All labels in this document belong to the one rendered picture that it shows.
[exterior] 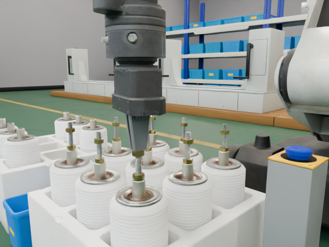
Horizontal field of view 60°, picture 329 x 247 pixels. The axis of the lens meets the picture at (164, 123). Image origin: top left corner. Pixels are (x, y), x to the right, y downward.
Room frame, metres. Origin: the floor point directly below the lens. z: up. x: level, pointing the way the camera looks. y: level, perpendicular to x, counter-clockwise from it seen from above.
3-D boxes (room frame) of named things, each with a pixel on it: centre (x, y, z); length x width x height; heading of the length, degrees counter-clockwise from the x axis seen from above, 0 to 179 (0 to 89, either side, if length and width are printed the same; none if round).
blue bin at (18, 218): (0.76, 0.28, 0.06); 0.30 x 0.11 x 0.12; 132
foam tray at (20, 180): (1.00, 0.42, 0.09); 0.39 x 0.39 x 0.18; 41
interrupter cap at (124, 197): (0.43, 0.04, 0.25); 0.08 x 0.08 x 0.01
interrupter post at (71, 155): (0.61, 0.20, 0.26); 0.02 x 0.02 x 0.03
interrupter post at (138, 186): (0.43, 0.04, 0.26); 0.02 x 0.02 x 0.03
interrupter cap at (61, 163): (0.61, 0.20, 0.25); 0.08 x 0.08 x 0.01
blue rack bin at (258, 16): (5.57, -1.77, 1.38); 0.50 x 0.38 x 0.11; 138
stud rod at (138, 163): (0.43, 0.04, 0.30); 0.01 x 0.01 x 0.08
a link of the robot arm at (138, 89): (0.43, 0.04, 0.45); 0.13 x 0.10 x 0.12; 26
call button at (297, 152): (0.44, -0.22, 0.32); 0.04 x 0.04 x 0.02
